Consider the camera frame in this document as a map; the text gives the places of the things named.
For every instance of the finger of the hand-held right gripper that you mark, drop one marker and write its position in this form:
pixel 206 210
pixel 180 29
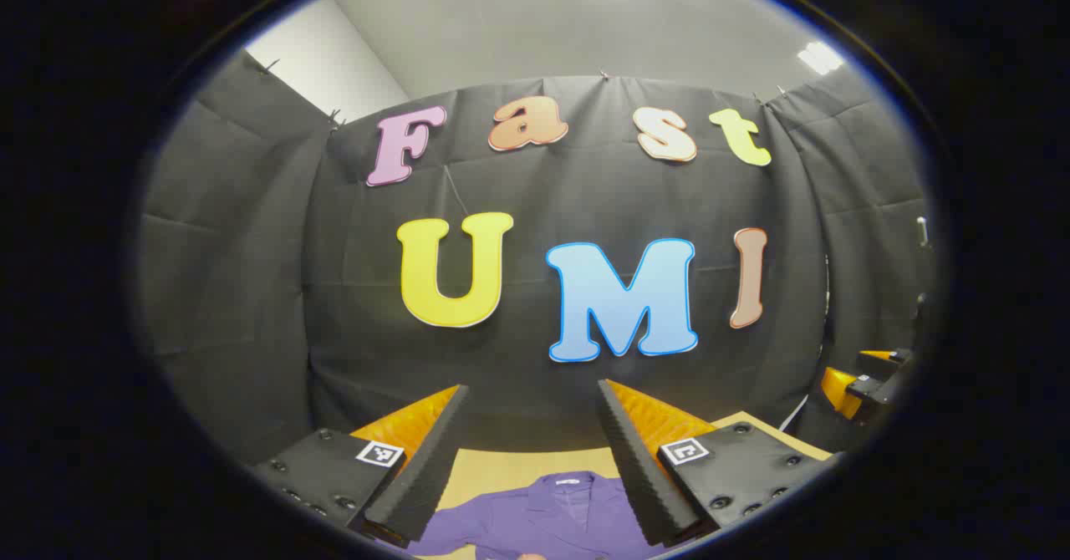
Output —
pixel 838 393
pixel 878 354

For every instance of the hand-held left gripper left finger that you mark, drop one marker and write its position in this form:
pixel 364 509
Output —
pixel 418 476

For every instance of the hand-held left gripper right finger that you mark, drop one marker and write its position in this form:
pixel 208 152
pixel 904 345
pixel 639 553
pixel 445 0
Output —
pixel 639 476

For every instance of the purple button-up shirt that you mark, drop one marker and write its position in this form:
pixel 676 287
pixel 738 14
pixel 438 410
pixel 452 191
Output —
pixel 535 518

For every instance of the black backdrop cloth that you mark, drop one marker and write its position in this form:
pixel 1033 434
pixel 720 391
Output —
pixel 543 192

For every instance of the ceiling light panel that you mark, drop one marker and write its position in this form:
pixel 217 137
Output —
pixel 821 57

